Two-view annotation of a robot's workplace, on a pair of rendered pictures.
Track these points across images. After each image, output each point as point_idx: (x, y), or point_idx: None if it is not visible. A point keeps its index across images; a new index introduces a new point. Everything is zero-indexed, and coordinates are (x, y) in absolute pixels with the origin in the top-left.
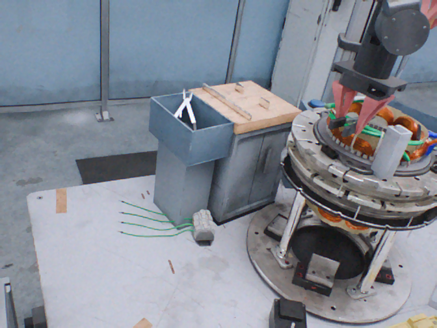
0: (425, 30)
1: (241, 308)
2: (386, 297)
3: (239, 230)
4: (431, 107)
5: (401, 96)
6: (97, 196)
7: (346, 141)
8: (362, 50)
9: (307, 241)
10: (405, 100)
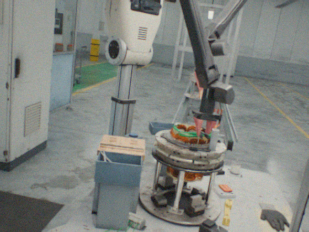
0: (234, 95)
1: None
2: (213, 202)
3: (144, 214)
4: (70, 122)
5: (49, 121)
6: None
7: (195, 142)
8: (206, 105)
9: (168, 201)
10: (53, 122)
